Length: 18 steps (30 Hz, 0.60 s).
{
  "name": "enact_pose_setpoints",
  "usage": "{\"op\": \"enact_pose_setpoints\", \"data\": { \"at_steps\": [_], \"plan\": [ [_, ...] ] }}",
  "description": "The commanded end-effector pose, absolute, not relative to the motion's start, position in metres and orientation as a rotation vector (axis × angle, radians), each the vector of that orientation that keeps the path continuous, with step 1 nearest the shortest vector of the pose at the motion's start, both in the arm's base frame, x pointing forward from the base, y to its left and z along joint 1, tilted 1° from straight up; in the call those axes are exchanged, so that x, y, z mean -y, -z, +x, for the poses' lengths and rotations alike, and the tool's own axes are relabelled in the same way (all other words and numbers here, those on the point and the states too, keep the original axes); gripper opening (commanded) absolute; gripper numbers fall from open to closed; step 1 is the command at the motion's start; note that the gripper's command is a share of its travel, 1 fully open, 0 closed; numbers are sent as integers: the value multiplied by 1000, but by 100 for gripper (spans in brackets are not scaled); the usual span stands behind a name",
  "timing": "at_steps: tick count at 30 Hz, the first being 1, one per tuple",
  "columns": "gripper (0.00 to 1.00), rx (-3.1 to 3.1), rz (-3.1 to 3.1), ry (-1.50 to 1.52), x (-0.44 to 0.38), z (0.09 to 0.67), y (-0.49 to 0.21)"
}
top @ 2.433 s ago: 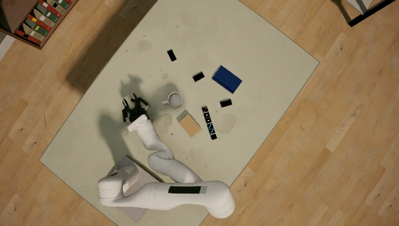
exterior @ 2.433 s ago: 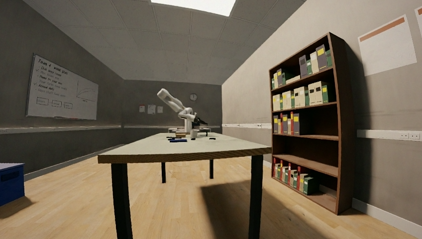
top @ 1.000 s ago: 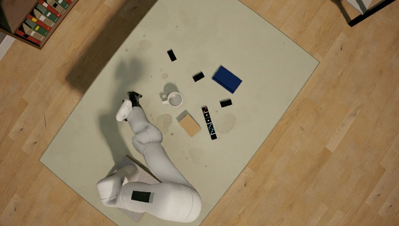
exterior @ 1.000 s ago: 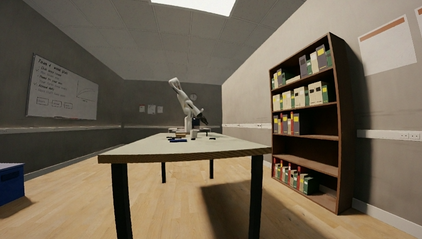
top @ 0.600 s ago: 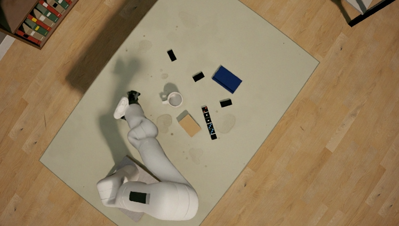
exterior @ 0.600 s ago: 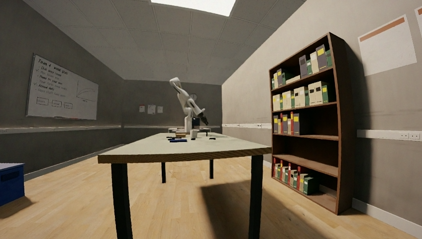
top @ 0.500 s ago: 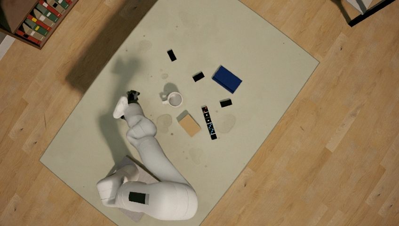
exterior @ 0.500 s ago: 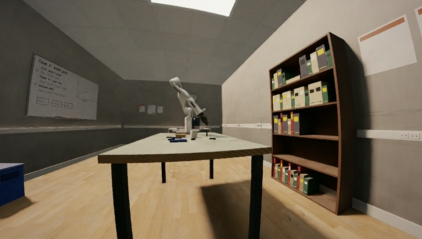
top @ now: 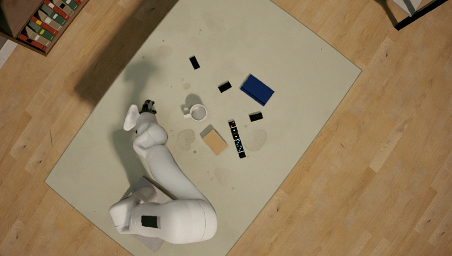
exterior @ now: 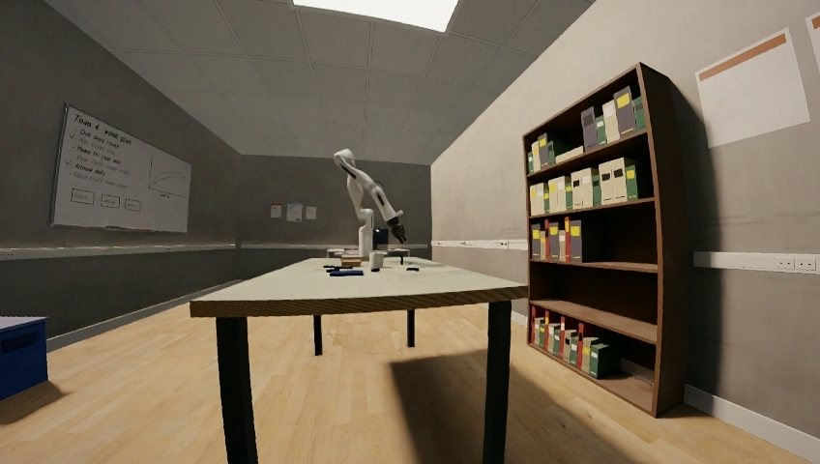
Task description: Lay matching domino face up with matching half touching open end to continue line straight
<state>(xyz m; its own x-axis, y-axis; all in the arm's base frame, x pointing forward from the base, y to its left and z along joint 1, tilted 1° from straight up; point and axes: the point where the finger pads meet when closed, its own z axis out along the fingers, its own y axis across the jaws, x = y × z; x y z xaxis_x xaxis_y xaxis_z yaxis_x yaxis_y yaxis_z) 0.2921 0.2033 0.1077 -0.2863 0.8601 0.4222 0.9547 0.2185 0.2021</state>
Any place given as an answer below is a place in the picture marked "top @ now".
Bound white mug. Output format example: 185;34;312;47
184;104;208;122

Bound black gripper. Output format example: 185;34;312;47
139;99;155;116

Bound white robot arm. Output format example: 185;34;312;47
109;104;217;244

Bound dark blue rectangular block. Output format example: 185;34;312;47
240;74;274;107

